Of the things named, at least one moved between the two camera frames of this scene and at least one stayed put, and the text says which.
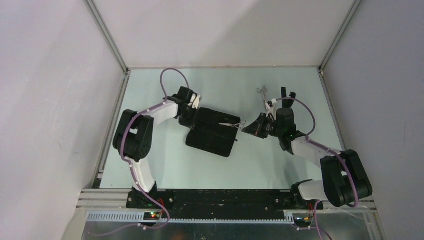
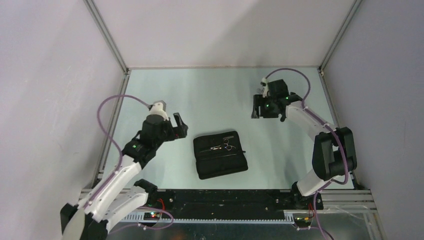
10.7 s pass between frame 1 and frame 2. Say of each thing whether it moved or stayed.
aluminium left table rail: stayed
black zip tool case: moved
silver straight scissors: moved
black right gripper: moved
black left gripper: moved
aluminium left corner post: stayed
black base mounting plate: stayed
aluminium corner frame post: stayed
